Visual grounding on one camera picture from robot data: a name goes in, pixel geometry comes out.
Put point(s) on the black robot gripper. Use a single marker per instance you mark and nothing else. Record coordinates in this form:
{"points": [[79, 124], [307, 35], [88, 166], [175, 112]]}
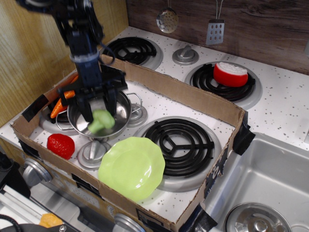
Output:
{"points": [[95, 79]]}

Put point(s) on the green toy broccoli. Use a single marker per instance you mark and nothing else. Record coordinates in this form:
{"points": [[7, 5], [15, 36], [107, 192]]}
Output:
{"points": [[102, 119]]}

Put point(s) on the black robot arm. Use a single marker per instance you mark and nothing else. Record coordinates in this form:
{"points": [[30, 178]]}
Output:
{"points": [[81, 31]]}

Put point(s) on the silver metal pan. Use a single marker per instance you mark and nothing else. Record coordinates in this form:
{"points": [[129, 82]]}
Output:
{"points": [[124, 111]]}

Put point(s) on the orange toy carrot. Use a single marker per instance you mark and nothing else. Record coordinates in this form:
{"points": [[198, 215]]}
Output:
{"points": [[59, 107]]}

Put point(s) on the black front left burner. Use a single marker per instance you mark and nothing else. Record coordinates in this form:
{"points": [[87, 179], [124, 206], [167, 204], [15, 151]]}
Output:
{"points": [[62, 118]]}

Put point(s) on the black burner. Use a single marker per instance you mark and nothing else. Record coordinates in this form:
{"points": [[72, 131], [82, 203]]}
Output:
{"points": [[131, 49], [62, 118], [185, 145], [202, 77]]}

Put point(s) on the silver middle stove knob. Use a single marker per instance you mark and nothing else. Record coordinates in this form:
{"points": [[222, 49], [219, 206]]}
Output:
{"points": [[139, 115]]}

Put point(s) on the silver stove knob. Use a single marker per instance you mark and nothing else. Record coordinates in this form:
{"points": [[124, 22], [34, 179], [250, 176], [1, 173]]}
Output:
{"points": [[91, 154], [185, 56], [139, 115]]}

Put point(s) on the red toy strawberry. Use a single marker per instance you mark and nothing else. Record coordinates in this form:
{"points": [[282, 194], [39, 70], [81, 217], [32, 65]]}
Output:
{"points": [[61, 145]]}

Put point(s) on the silver front stove knob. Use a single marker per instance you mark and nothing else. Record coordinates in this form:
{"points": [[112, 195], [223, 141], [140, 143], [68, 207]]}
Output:
{"points": [[91, 154]]}

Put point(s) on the black rear left burner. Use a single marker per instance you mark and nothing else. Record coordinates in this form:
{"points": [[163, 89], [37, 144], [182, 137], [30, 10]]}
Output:
{"points": [[131, 49]]}

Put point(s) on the light green plastic plate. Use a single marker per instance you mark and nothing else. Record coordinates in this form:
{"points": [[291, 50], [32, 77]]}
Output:
{"points": [[133, 167]]}

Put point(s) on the silver left oven knob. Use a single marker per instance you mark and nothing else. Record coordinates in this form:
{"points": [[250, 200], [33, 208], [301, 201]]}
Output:
{"points": [[34, 173]]}

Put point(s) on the silver oven knob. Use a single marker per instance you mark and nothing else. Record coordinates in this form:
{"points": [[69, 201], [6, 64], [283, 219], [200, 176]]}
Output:
{"points": [[124, 223], [34, 173]]}

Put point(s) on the silver rear stove knob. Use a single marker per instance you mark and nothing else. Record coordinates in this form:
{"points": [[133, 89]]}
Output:
{"points": [[185, 56]]}

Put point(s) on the hanging silver slotted spoon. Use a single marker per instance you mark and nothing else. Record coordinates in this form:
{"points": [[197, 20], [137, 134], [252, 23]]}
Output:
{"points": [[167, 19]]}

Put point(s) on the black front right burner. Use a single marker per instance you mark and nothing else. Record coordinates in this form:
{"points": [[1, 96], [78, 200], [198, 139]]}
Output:
{"points": [[185, 145]]}

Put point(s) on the black rear right burner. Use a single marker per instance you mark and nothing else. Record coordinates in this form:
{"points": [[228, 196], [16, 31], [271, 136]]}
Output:
{"points": [[202, 77]]}

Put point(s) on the silver lower oven knob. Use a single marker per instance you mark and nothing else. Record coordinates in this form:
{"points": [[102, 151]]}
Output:
{"points": [[124, 223]]}

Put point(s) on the yellow object bottom left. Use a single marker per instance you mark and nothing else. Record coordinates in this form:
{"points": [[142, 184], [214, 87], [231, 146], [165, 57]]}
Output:
{"points": [[49, 220]]}

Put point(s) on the red white toy cheese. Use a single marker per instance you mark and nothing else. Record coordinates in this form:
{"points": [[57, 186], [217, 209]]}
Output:
{"points": [[230, 75]]}

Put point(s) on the hanging silver spatula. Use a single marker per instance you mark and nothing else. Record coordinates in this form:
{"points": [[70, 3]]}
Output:
{"points": [[216, 26]]}

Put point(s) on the brown cardboard fence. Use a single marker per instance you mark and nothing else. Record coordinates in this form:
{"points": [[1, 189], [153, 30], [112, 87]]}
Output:
{"points": [[195, 98]]}

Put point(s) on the stainless steel sink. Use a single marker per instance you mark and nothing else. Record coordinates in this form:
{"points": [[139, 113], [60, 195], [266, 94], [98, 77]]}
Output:
{"points": [[269, 172]]}

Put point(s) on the silver sink drain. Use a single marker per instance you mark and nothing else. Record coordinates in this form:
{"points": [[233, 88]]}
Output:
{"points": [[255, 217]]}

